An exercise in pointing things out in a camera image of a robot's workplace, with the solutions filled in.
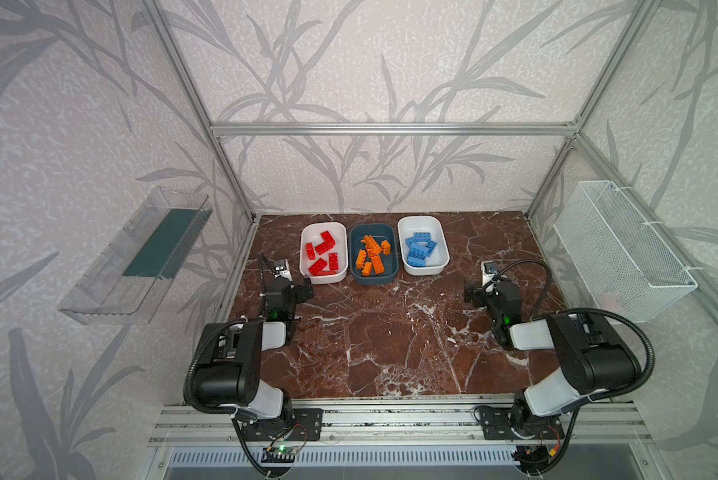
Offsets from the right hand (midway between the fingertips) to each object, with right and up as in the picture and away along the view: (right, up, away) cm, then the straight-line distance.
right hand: (483, 269), depth 95 cm
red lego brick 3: (-54, +7, +13) cm, 56 cm away
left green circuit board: (-58, -43, -23) cm, 76 cm away
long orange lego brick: (-36, +7, +11) cm, 39 cm away
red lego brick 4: (-55, 0, +7) cm, 55 cm away
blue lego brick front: (-15, +7, +13) cm, 21 cm away
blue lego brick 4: (-20, +6, +9) cm, 22 cm away
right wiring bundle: (+5, -45, -23) cm, 50 cm away
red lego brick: (-58, +6, +10) cm, 59 cm away
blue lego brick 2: (-21, +8, +13) cm, 26 cm away
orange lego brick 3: (-38, -1, +5) cm, 38 cm away
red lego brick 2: (-52, +9, +13) cm, 54 cm away
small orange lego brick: (-31, +7, +10) cm, 34 cm away
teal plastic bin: (-33, +13, +16) cm, 39 cm away
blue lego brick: (-17, +11, +17) cm, 26 cm away
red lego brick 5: (-50, +2, +10) cm, 51 cm away
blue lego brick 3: (-20, +3, +10) cm, 22 cm away
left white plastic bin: (-54, +4, +12) cm, 55 cm away
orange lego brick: (-40, +2, +8) cm, 41 cm away
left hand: (-61, +1, -1) cm, 61 cm away
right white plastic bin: (-11, +4, +12) cm, 17 cm away
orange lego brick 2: (-34, +1, +7) cm, 35 cm away
